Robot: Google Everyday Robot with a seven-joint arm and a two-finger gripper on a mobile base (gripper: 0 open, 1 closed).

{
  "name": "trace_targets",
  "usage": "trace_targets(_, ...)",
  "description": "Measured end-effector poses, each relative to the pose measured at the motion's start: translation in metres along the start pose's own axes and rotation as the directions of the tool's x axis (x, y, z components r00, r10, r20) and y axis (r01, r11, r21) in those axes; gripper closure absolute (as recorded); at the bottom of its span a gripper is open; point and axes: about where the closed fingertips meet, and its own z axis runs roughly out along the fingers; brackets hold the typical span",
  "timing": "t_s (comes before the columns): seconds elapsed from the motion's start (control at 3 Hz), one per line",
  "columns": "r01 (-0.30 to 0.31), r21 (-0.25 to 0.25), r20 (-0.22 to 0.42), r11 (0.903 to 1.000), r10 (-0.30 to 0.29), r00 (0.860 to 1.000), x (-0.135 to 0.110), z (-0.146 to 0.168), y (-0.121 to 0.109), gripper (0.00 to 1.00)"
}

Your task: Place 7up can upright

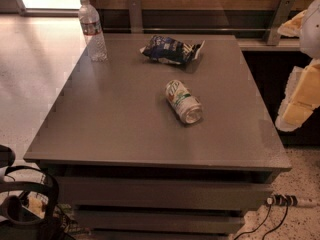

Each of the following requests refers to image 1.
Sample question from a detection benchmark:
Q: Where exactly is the white power strip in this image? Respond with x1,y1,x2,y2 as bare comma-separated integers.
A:
265,194,318,208

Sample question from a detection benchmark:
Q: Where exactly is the blue chip bag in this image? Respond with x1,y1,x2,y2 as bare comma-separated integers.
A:
140,35,204,65

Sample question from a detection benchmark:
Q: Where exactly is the grey metal bracket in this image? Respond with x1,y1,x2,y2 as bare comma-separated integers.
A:
264,0,296,46
128,0,143,34

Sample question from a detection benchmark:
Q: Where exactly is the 7up soda can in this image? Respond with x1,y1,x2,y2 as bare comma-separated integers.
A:
165,80,203,124

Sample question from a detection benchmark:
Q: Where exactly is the left grey metal bracket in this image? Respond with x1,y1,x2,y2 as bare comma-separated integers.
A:
128,0,143,34

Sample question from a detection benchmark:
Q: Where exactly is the right grey metal bracket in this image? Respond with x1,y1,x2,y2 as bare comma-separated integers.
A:
264,0,296,46

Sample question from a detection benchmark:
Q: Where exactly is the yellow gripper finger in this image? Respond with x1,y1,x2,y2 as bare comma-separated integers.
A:
275,59,320,132
277,10,307,37

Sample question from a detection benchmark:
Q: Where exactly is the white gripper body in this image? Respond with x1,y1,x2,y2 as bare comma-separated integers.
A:
300,0,320,59

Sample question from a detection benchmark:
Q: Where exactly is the black cable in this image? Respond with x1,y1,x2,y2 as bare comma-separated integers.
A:
261,203,290,240
233,203,273,240

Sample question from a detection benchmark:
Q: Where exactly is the clear plastic water bottle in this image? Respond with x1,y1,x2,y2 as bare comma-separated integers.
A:
78,0,108,62

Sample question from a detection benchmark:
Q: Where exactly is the grey table with drawers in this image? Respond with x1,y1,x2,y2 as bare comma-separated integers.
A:
26,34,291,240

